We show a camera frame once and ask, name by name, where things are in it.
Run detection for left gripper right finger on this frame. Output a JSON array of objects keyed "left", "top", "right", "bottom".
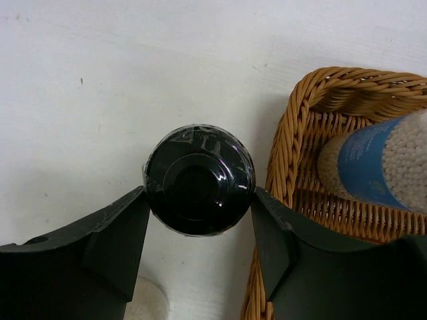
[{"left": 251, "top": 188, "right": 426, "bottom": 319}]

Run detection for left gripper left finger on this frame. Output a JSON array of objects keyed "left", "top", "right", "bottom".
[{"left": 1, "top": 187, "right": 149, "bottom": 319}]

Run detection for brown wicker divided tray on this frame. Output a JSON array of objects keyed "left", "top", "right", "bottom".
[{"left": 240, "top": 66, "right": 427, "bottom": 320}]

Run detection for blue-label jar silver lid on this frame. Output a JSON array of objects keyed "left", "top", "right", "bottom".
[{"left": 317, "top": 110, "right": 426, "bottom": 214}]

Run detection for black pointed-cap spice bottle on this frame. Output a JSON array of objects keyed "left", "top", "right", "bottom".
[{"left": 142, "top": 124, "right": 256, "bottom": 237}]

